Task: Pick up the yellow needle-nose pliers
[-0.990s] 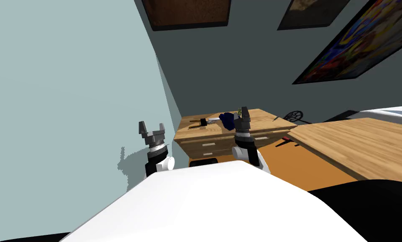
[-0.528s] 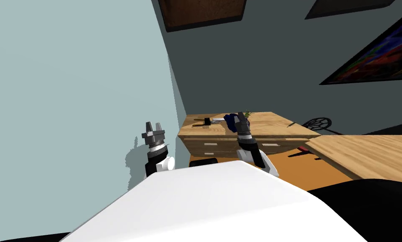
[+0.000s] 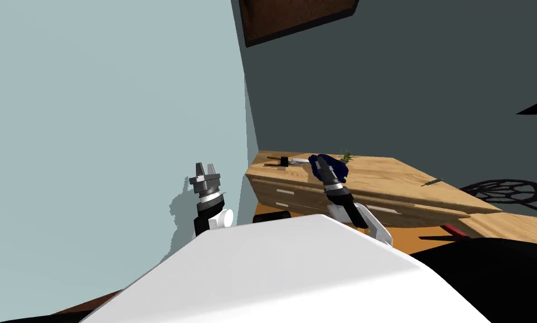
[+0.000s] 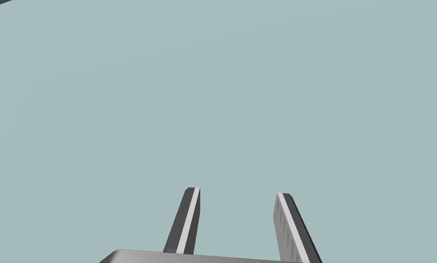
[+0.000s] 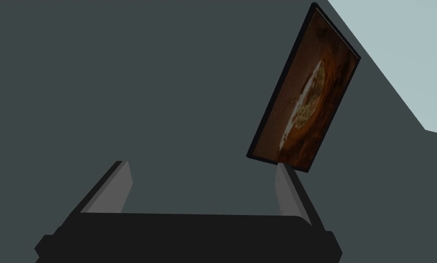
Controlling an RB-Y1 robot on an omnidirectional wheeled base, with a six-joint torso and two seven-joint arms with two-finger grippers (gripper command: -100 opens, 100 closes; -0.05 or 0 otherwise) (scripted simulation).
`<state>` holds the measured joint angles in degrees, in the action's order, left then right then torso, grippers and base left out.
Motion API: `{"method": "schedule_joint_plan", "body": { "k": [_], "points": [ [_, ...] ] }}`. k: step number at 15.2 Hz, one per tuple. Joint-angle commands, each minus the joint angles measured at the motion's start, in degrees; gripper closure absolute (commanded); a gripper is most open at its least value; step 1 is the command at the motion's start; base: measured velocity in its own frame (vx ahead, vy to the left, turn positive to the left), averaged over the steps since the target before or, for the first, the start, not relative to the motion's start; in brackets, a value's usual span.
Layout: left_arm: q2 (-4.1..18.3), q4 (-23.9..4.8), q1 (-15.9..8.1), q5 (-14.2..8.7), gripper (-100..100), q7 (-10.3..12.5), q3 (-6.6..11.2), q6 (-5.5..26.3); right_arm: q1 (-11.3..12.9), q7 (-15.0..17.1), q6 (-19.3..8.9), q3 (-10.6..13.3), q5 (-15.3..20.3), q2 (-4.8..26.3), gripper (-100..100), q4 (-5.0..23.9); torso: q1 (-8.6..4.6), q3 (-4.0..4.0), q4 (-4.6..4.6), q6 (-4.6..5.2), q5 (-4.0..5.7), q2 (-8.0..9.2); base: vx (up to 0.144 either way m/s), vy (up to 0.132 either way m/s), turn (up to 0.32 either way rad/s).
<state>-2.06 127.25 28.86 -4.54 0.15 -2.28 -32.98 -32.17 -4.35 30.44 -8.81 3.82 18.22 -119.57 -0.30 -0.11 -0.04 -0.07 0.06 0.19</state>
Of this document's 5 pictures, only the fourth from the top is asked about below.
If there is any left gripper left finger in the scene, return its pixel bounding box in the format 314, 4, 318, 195
163, 187, 201, 256

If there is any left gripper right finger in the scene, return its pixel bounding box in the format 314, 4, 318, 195
273, 192, 323, 263

